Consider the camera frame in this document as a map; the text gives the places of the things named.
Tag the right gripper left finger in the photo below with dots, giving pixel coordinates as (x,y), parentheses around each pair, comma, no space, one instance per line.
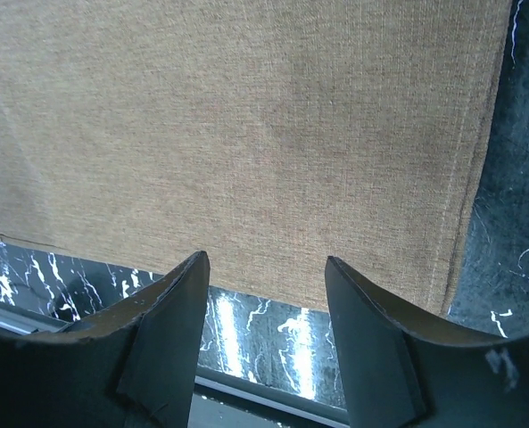
(132,364)

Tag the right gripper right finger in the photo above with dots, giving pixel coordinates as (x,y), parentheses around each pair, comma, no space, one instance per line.
(402,366)

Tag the brown cloth napkin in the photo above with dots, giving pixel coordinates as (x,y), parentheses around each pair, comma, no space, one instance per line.
(271,134)

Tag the black marble pattern mat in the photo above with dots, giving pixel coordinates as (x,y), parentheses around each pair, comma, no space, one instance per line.
(292,349)

